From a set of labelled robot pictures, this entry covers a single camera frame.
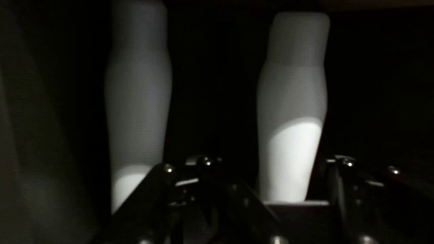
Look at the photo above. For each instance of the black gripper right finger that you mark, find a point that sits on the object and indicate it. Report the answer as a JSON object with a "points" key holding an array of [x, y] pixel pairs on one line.
{"points": [[384, 207]]}

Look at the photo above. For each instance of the white bottle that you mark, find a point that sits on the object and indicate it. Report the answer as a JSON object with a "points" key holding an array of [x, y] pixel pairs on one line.
{"points": [[137, 93], [292, 105]]}

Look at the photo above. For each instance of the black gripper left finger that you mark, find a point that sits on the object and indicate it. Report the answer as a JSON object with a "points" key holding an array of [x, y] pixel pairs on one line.
{"points": [[143, 219]]}

